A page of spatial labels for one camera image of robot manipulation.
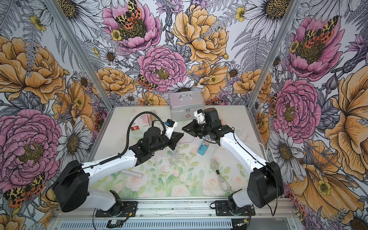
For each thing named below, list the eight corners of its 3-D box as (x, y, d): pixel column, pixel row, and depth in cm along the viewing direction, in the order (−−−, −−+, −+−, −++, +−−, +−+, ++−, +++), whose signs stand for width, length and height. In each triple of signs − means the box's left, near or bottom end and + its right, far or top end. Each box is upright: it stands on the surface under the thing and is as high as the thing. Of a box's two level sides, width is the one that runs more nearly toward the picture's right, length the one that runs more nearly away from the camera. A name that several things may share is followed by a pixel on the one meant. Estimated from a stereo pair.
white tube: (121, 173, 88) (120, 172, 87) (123, 169, 90) (122, 168, 88) (142, 178, 86) (141, 177, 85) (143, 174, 88) (143, 173, 86)
